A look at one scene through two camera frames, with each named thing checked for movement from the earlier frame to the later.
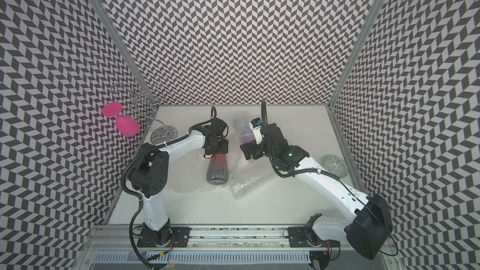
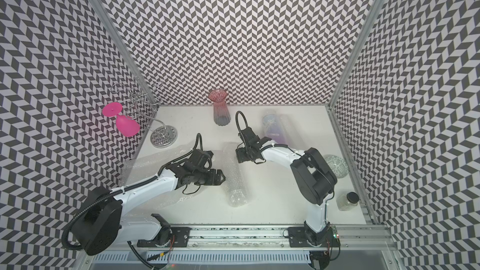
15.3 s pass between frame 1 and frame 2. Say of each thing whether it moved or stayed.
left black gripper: moved
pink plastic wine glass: stayed
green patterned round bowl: stayed
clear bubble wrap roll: moved
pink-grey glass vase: moved
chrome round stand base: stayed
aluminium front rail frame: stayed
